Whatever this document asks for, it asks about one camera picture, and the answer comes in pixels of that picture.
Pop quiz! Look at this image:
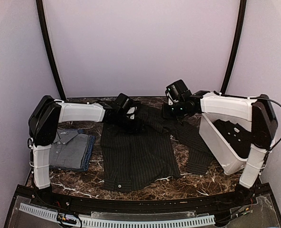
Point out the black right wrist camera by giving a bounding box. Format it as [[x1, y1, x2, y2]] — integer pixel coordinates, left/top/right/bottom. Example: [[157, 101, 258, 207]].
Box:
[[165, 79, 192, 102]]

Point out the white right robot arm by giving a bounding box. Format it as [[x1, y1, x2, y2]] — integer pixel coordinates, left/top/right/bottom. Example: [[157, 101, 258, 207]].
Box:
[[162, 88, 278, 189]]

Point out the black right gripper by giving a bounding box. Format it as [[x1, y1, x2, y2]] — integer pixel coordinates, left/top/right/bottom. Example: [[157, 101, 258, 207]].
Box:
[[160, 101, 186, 120]]

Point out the black front rail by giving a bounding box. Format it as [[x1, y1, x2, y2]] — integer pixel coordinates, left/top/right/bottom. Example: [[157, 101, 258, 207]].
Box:
[[15, 184, 271, 214]]

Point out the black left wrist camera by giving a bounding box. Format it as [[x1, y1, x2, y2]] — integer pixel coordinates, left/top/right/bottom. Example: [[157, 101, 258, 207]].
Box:
[[114, 93, 139, 115]]

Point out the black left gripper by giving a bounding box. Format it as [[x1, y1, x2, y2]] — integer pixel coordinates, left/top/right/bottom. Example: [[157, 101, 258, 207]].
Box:
[[114, 112, 146, 134]]

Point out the left black frame post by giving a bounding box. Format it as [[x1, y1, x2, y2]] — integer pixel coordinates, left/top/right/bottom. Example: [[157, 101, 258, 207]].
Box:
[[36, 0, 66, 100]]

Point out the folded grey button shirt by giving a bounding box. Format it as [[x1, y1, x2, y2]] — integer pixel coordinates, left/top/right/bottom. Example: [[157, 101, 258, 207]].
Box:
[[49, 129, 90, 170]]

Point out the white plastic bin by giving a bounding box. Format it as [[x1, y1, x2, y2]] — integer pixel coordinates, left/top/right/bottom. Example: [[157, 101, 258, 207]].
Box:
[[199, 114, 266, 179]]

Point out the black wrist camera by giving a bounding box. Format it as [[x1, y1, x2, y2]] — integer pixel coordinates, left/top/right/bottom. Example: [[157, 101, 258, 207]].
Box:
[[114, 93, 139, 115], [165, 79, 192, 102]]

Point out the black pinstriped long sleeve shirt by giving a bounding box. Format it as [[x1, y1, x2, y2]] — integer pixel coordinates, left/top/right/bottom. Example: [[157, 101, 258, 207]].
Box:
[[100, 105, 214, 192]]

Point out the black shirt in bin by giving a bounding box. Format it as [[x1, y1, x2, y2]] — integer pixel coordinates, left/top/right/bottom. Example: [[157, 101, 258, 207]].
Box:
[[213, 119, 252, 159]]

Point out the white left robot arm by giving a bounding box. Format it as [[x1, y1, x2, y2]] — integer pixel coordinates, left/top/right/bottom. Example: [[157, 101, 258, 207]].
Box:
[[28, 94, 144, 207]]

